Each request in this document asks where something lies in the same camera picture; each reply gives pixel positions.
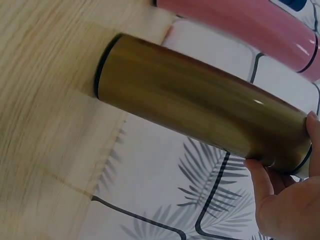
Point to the person's right hand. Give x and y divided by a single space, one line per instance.
292 207

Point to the gold metal bottle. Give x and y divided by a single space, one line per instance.
190 100

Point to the pink metal bottle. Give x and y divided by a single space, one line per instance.
250 27

